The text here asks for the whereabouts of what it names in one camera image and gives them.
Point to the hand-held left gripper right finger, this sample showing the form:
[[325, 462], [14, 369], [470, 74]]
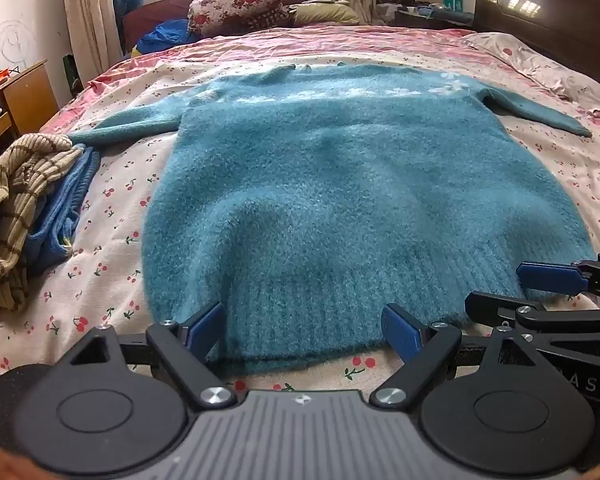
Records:
[[402, 332]]

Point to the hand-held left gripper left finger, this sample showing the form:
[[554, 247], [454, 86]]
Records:
[[206, 330]]

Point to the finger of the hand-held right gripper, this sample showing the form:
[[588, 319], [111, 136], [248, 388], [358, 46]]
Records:
[[495, 305], [550, 277]]

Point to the teal fuzzy sweater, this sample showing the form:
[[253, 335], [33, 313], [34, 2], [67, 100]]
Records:
[[330, 185]]

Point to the cherry print bed sheet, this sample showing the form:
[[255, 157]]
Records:
[[120, 170]]

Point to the blue knit garment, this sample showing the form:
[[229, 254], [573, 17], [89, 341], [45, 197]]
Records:
[[65, 210]]

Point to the cherry print pillow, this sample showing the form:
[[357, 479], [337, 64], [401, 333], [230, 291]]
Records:
[[540, 65]]

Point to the beige striped garment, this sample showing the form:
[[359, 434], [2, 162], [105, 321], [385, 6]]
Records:
[[10, 195]]

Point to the dark wooden headboard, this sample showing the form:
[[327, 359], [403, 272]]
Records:
[[540, 10]]

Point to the dark nightstand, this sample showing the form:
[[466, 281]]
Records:
[[430, 22]]

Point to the folded blue cloth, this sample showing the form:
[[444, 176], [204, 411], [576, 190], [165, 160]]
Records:
[[445, 12]]

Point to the dark green bag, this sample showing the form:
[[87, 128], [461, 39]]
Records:
[[71, 72]]

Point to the wooden side cabinet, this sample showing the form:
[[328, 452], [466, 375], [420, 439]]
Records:
[[30, 95]]

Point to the crumpled blue cloth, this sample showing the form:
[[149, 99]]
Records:
[[167, 35]]

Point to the olive pillow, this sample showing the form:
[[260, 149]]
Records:
[[325, 13]]

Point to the floral red white pillow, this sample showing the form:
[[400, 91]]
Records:
[[235, 2]]

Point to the blue plastic bag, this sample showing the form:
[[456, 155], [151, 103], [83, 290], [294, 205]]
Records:
[[125, 0]]

